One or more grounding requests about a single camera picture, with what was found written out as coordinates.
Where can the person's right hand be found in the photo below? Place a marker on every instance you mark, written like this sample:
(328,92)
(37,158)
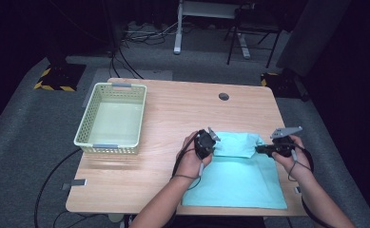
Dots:
(295,161)

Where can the white desk frame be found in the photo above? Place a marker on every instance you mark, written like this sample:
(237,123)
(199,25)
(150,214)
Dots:
(178,34)

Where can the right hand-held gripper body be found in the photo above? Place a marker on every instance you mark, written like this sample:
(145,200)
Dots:
(284,144)

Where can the person's left hand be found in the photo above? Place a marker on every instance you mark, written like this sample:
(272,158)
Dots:
(190,161)

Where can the black yellow striped stand base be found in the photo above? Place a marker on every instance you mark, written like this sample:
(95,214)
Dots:
(60,77)
(282,85)

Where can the teal cloth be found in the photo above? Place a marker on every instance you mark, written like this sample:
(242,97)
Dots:
(236,182)

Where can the pale green plastic basket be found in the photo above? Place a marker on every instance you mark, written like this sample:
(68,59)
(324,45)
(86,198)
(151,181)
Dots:
(114,122)

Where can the dark round table grommet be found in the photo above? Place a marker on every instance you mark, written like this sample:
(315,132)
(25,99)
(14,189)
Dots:
(223,96)

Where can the white table foot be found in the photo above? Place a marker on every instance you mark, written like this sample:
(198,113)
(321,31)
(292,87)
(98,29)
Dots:
(115,218)

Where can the grey leaning panel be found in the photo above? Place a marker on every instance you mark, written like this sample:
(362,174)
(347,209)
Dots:
(312,34)

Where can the black folding chair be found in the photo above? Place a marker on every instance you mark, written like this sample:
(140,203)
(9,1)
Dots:
(252,25)

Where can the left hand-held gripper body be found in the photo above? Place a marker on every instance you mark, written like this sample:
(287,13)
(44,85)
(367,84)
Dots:
(204,144)

